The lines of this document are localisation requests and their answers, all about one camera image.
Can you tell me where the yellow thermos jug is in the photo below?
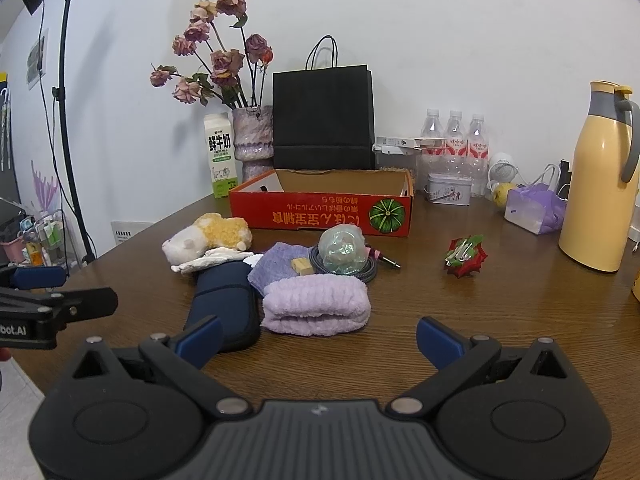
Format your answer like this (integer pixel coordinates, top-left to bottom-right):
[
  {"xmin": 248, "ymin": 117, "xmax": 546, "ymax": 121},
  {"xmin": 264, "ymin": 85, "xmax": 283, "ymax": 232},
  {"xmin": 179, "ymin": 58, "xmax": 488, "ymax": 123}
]
[{"xmin": 559, "ymin": 80, "xmax": 639, "ymax": 273}]

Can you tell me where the purple knitted drawstring bag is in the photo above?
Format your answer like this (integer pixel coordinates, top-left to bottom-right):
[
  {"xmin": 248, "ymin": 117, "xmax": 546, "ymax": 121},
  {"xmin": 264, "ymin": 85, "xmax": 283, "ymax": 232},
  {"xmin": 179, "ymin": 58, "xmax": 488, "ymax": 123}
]
[{"xmin": 247, "ymin": 242, "xmax": 310, "ymax": 296}]

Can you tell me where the lilac fluffy towel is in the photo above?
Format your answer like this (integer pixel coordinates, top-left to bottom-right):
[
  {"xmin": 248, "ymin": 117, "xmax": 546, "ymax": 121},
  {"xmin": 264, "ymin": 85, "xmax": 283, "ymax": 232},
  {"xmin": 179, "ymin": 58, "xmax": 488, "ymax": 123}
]
[{"xmin": 262, "ymin": 274, "xmax": 371, "ymax": 337}]

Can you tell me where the dried pink rose bouquet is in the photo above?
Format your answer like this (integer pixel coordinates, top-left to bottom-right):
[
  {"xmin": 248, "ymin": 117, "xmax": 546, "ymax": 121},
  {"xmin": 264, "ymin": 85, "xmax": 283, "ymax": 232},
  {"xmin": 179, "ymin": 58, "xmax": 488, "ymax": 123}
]
[{"xmin": 149, "ymin": 0, "xmax": 274, "ymax": 110}]

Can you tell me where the navy blue pouch case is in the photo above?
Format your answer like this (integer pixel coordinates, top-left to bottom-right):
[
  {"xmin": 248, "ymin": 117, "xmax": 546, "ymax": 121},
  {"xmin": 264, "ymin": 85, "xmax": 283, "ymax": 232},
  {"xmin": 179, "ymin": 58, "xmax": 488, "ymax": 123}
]
[{"xmin": 184, "ymin": 261, "xmax": 260, "ymax": 353}]

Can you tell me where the yellow green apple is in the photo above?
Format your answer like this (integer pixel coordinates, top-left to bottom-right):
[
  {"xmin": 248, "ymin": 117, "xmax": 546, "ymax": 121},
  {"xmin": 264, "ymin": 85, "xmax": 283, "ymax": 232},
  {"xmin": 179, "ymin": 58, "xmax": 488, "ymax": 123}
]
[{"xmin": 491, "ymin": 182, "xmax": 518, "ymax": 210}]

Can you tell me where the clear water bottle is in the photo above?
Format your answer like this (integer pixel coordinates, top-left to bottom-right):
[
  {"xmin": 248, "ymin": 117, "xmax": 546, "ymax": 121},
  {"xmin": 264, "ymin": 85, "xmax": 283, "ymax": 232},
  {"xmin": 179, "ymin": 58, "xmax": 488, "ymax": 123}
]
[
  {"xmin": 444, "ymin": 110, "xmax": 468, "ymax": 176},
  {"xmin": 418, "ymin": 108, "xmax": 444, "ymax": 191},
  {"xmin": 468, "ymin": 114, "xmax": 489, "ymax": 197}
]

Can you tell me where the purple white gift bag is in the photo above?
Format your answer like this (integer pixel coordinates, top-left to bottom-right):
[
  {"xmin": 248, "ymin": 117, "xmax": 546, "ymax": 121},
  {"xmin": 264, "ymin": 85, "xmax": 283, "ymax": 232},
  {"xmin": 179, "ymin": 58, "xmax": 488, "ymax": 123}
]
[{"xmin": 504, "ymin": 183, "xmax": 567, "ymax": 235}]

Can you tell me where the left clear water bottle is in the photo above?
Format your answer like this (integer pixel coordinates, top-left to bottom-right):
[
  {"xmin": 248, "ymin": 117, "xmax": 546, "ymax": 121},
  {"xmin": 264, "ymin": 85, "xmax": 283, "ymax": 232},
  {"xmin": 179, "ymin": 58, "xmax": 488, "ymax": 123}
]
[{"xmin": 418, "ymin": 108, "xmax": 444, "ymax": 191}]

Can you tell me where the iridescent clear plastic ball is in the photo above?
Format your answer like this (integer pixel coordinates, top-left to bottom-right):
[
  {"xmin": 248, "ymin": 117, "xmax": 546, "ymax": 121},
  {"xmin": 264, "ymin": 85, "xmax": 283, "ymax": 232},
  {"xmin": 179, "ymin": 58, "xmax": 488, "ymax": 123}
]
[{"xmin": 318, "ymin": 224, "xmax": 369, "ymax": 275}]

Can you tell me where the white cloth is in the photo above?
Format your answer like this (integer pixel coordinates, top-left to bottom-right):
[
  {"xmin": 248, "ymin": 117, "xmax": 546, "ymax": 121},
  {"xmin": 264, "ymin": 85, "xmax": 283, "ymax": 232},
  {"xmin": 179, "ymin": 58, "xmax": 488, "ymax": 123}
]
[{"xmin": 170, "ymin": 247, "xmax": 254, "ymax": 275}]

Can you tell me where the wire rack with items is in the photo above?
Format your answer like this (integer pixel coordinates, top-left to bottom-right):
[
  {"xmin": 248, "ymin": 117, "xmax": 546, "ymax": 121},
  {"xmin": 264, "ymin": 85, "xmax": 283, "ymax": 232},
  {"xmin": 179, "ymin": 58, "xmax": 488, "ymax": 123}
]
[{"xmin": 1, "ymin": 198, "xmax": 68, "ymax": 271}]

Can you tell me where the black braided cable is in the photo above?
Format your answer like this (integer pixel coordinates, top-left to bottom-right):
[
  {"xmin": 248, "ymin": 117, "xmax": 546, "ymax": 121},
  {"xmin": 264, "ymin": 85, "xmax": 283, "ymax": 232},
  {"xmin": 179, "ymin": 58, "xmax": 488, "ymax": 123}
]
[{"xmin": 308, "ymin": 244, "xmax": 403, "ymax": 285}]

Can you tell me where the middle clear water bottle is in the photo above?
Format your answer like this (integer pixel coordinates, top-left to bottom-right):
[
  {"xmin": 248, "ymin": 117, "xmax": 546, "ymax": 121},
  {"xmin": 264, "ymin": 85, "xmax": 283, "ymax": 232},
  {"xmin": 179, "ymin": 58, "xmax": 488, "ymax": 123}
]
[{"xmin": 444, "ymin": 110, "xmax": 468, "ymax": 176}]

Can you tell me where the small white desk fan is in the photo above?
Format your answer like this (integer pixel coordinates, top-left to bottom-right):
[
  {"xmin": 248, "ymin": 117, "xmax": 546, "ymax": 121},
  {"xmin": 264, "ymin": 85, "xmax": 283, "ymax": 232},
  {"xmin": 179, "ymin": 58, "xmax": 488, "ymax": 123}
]
[{"xmin": 488, "ymin": 152, "xmax": 518, "ymax": 183}]

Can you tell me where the right clear water bottle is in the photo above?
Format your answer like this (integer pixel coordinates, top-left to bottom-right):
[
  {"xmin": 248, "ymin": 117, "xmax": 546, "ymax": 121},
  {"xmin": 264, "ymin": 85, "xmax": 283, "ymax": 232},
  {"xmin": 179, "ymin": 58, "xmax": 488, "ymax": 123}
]
[{"xmin": 468, "ymin": 114, "xmax": 489, "ymax": 197}]

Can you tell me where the black studio light stand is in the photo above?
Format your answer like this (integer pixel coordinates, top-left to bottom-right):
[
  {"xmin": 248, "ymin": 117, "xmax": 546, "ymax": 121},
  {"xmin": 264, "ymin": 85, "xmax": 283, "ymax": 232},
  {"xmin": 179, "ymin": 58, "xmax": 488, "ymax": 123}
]
[{"xmin": 22, "ymin": 0, "xmax": 96, "ymax": 264}]

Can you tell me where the flat white carton box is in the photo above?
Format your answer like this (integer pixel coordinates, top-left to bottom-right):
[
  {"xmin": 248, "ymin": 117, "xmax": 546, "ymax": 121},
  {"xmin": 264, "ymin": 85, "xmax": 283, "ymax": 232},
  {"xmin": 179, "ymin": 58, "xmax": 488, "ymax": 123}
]
[{"xmin": 374, "ymin": 136, "xmax": 445, "ymax": 150}]

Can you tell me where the white charging cable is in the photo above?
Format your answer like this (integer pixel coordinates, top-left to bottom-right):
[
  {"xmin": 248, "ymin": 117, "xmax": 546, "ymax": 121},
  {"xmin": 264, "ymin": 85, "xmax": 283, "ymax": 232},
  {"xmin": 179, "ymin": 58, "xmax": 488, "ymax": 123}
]
[{"xmin": 514, "ymin": 161, "xmax": 562, "ymax": 194}]

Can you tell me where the clear plastic food container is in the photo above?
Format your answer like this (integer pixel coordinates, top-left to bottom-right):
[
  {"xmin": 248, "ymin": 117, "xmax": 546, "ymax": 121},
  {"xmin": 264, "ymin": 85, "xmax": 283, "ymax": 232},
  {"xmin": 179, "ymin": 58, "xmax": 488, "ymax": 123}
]
[{"xmin": 373, "ymin": 144, "xmax": 420, "ymax": 184}]

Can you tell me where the black paper shopping bag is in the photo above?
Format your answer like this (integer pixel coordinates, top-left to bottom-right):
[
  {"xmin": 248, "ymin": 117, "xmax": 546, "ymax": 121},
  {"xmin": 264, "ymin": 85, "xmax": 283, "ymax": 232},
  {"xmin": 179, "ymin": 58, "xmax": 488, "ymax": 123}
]
[{"xmin": 272, "ymin": 35, "xmax": 374, "ymax": 170}]

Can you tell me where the yellow white plush toy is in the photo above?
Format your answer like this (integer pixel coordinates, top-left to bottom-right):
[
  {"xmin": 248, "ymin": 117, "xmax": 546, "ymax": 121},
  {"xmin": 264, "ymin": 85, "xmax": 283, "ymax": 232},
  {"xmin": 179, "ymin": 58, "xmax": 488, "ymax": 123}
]
[{"xmin": 162, "ymin": 212, "xmax": 253, "ymax": 266}]

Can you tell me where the white green milk carton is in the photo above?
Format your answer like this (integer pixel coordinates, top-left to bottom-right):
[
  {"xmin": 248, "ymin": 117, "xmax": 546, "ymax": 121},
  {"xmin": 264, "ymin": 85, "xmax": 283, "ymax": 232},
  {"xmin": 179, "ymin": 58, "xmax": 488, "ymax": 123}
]
[{"xmin": 204, "ymin": 113, "xmax": 239, "ymax": 198}]

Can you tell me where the red green ribbon flower clip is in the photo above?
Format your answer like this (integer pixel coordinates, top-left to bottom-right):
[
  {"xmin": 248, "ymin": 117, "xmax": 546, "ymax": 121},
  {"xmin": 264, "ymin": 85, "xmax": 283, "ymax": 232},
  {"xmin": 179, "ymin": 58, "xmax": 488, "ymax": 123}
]
[{"xmin": 444, "ymin": 234, "xmax": 488, "ymax": 278}]

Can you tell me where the white wall socket plate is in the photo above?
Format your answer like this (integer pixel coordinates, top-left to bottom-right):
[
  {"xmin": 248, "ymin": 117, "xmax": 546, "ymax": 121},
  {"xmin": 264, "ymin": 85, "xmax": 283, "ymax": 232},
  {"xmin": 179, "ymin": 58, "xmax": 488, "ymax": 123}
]
[{"xmin": 111, "ymin": 221, "xmax": 152, "ymax": 245}]

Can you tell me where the small white tin box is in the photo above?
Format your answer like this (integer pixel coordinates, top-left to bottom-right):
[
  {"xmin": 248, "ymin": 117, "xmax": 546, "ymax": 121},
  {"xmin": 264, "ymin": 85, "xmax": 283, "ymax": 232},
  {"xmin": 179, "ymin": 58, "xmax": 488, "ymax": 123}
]
[{"xmin": 424, "ymin": 174, "xmax": 472, "ymax": 207}]

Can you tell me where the small beige soap block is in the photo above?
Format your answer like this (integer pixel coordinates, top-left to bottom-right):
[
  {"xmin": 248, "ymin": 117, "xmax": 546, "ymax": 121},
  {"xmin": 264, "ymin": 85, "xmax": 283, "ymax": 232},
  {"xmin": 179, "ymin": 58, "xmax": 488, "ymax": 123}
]
[{"xmin": 291, "ymin": 257, "xmax": 314, "ymax": 276}]

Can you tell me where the red cardboard pumpkin box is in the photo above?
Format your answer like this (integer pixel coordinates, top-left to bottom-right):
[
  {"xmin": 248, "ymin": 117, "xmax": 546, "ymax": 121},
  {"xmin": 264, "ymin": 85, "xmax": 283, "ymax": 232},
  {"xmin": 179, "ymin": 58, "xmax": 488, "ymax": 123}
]
[{"xmin": 229, "ymin": 169, "xmax": 414, "ymax": 237}]

